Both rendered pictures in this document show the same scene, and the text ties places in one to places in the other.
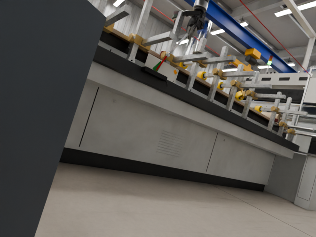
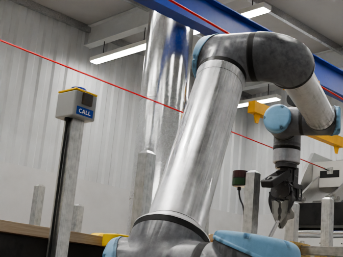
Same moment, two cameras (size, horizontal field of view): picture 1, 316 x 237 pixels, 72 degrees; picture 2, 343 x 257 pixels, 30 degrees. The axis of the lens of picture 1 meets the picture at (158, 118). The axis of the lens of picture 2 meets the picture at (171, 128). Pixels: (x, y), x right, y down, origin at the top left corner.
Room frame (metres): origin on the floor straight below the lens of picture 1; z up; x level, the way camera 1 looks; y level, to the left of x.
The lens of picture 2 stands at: (-0.57, 0.73, 0.77)
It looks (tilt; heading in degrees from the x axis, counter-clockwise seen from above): 14 degrees up; 349
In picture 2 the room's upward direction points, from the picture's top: 5 degrees clockwise
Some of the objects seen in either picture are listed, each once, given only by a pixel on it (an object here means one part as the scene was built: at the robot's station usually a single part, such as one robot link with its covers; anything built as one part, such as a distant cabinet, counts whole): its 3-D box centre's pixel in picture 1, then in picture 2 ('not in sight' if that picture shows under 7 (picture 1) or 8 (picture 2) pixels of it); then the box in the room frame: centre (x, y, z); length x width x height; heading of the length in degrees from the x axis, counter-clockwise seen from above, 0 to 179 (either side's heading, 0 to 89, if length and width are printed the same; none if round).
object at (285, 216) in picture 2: (193, 33); (288, 214); (1.38, -0.06, 1.04); 0.06 x 0.03 x 0.09; 126
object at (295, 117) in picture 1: (292, 125); not in sight; (2.58, -1.57, 0.90); 0.04 x 0.04 x 0.48; 36
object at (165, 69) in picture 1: (162, 69); not in sight; (1.37, 0.07, 0.75); 0.26 x 0.01 x 0.10; 126
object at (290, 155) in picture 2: (200, 7); (285, 158); (1.39, -0.05, 1.23); 0.10 x 0.09 x 0.05; 36
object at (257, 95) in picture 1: (264, 96); not in sight; (1.93, -0.85, 0.95); 0.37 x 0.03 x 0.03; 36
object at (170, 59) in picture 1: (169, 59); not in sight; (1.43, 0.04, 0.85); 0.14 x 0.06 x 0.05; 126
